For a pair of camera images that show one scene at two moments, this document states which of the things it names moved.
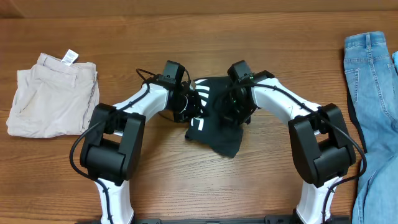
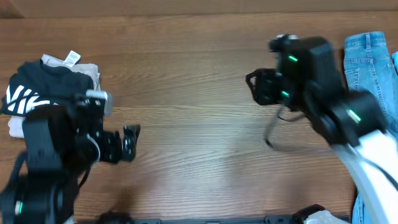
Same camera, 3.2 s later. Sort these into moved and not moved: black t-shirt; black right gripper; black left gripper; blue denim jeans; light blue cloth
Moved: black left gripper; black right gripper; black t-shirt
Not moved: light blue cloth; blue denim jeans
